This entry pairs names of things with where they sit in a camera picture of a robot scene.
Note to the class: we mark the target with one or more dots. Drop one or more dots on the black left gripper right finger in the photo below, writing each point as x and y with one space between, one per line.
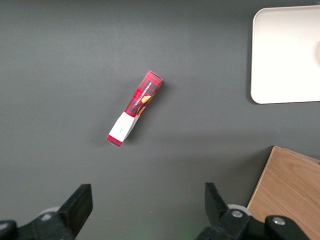
217 215

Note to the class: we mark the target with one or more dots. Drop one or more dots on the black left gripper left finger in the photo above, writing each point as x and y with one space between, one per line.
75 210

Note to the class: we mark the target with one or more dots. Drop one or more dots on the red plaid cookie box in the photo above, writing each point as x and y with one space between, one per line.
145 90

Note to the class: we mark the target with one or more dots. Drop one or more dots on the cream plastic tray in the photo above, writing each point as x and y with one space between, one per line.
280 62

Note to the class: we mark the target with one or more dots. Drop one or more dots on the wooden drawer cabinet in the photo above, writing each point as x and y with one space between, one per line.
287 187

